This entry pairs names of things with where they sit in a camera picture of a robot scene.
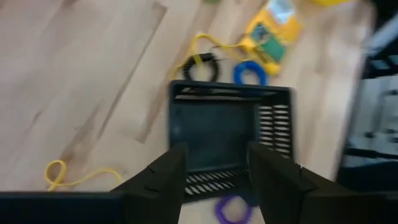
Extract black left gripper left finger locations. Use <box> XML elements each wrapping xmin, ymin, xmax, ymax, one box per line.
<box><xmin>110</xmin><ymin>142</ymin><xmax>188</xmax><ymax>224</ymax></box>

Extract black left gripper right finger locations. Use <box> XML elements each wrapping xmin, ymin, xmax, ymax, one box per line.
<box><xmin>248</xmin><ymin>142</ymin><xmax>355</xmax><ymax>224</ymax></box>

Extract purple coil wristband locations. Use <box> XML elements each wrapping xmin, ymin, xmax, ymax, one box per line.
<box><xmin>214</xmin><ymin>195</ymin><xmax>254</xmax><ymax>224</ymax></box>

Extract black plastic basket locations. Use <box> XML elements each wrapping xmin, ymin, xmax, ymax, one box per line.
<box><xmin>167</xmin><ymin>80</ymin><xmax>295</xmax><ymax>203</ymax></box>

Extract yellow cable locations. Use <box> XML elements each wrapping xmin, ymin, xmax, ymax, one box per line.
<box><xmin>44</xmin><ymin>159</ymin><xmax>123</xmax><ymax>192</ymax></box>

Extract black coil wristband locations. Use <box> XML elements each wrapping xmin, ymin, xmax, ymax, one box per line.
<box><xmin>182</xmin><ymin>52</ymin><xmax>221</xmax><ymax>83</ymax></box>

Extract blue coil wristband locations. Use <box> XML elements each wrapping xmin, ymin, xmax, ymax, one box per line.
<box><xmin>233</xmin><ymin>60</ymin><xmax>268</xmax><ymax>86</ymax></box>

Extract yellow rubber band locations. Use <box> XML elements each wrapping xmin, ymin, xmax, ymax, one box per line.
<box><xmin>169</xmin><ymin>32</ymin><xmax>249</xmax><ymax>78</ymax></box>

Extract yellow crayon box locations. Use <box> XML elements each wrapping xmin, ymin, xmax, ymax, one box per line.
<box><xmin>244</xmin><ymin>0</ymin><xmax>304</xmax><ymax>77</ymax></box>

